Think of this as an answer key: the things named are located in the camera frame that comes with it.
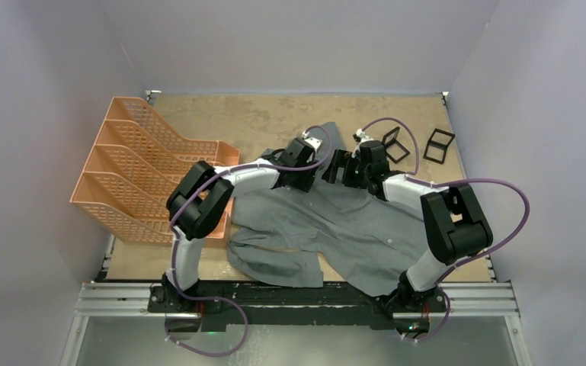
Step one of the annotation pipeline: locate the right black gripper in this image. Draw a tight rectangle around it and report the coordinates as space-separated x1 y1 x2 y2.
322 149 371 190

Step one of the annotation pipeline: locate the grey button-up shirt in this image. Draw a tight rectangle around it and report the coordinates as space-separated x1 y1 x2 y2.
226 120 437 298

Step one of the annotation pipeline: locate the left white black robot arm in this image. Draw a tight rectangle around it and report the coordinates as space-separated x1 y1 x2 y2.
162 135 324 312

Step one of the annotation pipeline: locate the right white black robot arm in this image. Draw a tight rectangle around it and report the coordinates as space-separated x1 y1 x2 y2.
322 140 494 310

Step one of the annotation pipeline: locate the orange plastic file organizer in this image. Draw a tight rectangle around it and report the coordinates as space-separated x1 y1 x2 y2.
70 97 240 246

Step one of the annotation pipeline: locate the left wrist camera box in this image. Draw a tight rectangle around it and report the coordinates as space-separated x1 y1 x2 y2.
300 133 323 152

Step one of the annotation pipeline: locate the left black display frame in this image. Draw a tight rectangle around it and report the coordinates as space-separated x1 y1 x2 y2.
383 127 410 164

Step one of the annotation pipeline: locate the black display frame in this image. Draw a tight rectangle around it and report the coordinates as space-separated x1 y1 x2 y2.
423 128 456 165
383 127 410 164

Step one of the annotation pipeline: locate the right black display frame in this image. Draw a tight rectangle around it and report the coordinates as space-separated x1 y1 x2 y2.
423 128 456 165

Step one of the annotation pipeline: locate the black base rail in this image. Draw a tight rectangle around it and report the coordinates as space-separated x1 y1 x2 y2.
148 280 447 335

